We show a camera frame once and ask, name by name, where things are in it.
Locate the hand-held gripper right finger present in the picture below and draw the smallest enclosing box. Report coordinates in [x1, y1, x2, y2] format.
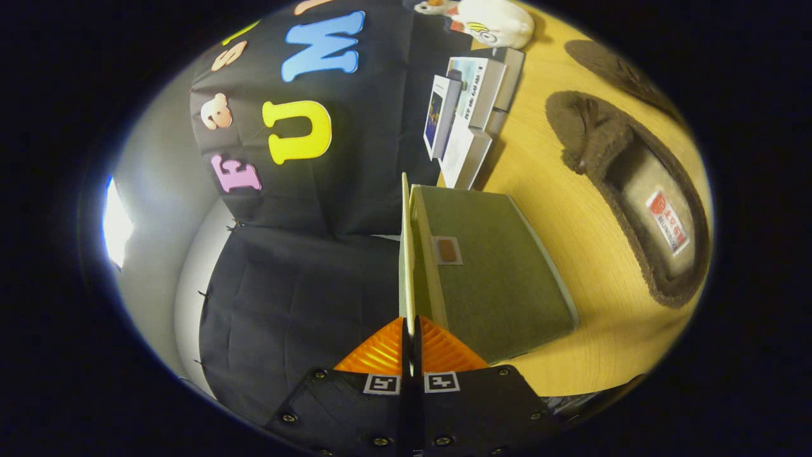
[412, 315, 560, 457]

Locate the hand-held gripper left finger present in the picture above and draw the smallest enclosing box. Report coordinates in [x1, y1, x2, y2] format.
[263, 316, 414, 457]

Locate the pale green fabric storage box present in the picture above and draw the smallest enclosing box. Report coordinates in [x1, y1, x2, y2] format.
[398, 171, 580, 364]

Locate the brown fuzzy shoe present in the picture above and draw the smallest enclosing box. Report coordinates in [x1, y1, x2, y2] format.
[563, 39, 687, 123]
[544, 90, 712, 310]

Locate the plain white book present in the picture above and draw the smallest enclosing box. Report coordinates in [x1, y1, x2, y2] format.
[438, 114, 494, 190]

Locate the small book dark photo cover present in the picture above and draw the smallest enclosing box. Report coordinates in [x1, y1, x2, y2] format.
[423, 74, 463, 161]

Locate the large ceiling light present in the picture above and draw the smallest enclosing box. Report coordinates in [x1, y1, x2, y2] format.
[101, 176, 135, 270]

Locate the book with landscape cover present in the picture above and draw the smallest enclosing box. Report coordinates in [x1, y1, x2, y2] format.
[447, 56, 508, 131]

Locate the black book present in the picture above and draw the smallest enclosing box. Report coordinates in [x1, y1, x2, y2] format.
[488, 47, 527, 138]

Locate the white seal plush toy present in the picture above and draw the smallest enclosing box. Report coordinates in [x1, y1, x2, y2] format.
[447, 0, 536, 51]

